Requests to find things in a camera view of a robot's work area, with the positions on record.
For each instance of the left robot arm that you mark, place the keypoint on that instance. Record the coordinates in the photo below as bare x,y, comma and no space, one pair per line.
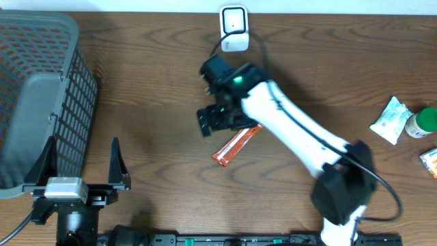
77,228

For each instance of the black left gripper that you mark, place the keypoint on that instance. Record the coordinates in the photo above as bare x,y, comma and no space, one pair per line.
102,195

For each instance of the white barcode scanner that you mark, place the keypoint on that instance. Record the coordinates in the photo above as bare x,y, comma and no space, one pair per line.
234,24

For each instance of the grey plastic basket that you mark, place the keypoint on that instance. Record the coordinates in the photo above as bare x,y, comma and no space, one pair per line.
47,90

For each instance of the orange Top chocolate bar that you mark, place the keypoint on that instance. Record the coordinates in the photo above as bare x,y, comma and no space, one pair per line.
229,151

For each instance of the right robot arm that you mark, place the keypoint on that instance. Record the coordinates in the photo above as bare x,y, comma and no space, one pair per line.
247,96

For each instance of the teal wet wipes pack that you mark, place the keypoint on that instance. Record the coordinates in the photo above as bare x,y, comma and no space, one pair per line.
392,121

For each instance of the small orange snack packet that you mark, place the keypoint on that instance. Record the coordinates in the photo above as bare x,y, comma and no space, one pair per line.
429,159

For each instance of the black mounting rail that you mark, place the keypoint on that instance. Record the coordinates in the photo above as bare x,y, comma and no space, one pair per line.
122,235

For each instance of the green lid jar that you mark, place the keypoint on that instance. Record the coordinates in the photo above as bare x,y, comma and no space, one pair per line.
422,123

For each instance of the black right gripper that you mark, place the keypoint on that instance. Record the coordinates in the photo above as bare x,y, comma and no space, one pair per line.
217,123

